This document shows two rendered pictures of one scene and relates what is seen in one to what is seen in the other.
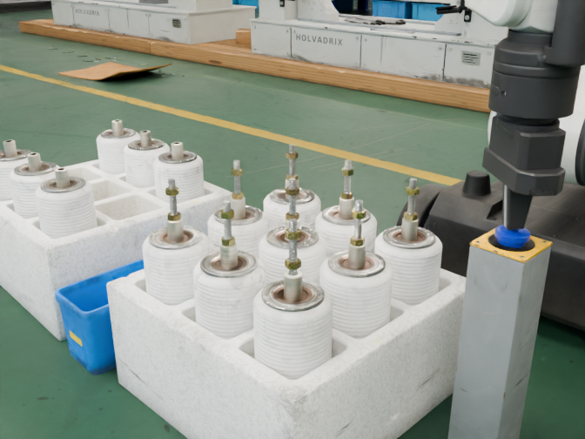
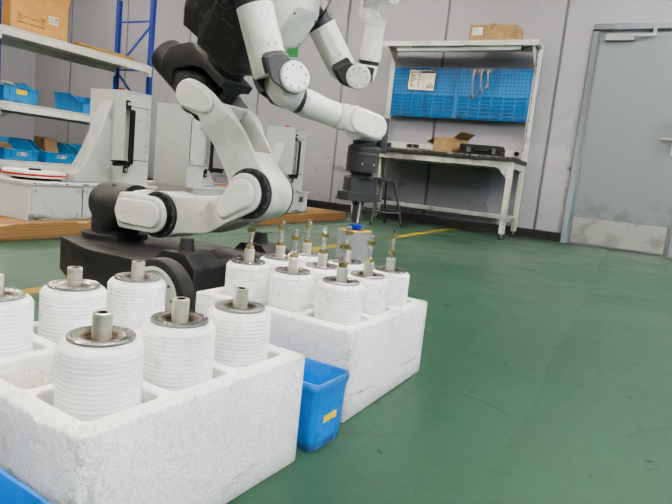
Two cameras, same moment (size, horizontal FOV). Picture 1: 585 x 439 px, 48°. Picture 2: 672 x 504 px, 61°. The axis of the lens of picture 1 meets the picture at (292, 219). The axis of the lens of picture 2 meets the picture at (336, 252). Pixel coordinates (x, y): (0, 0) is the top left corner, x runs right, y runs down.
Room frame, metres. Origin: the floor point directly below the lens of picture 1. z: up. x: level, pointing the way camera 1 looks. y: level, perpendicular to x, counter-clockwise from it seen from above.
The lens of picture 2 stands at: (1.17, 1.24, 0.47)
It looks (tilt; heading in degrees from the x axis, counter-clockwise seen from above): 8 degrees down; 254
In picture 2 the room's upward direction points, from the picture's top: 6 degrees clockwise
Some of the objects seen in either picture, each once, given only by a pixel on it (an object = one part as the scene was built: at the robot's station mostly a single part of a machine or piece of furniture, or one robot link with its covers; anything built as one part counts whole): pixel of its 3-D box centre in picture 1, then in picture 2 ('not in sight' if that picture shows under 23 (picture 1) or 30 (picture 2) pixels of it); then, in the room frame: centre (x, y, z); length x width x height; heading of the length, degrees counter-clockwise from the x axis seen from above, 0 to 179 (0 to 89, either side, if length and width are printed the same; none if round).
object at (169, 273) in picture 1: (179, 293); (336, 325); (0.86, 0.17, 0.16); 0.10 x 0.10 x 0.18
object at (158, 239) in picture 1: (176, 238); (341, 281); (0.86, 0.17, 0.25); 0.08 x 0.08 x 0.01
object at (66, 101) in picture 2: not in sight; (82, 105); (2.28, -5.62, 0.90); 0.50 x 0.38 x 0.21; 136
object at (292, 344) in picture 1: (292, 359); (385, 307); (0.69, 0.00, 0.16); 0.10 x 0.10 x 0.18
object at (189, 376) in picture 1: (292, 334); (314, 334); (0.86, 0.00, 0.09); 0.39 x 0.39 x 0.18; 45
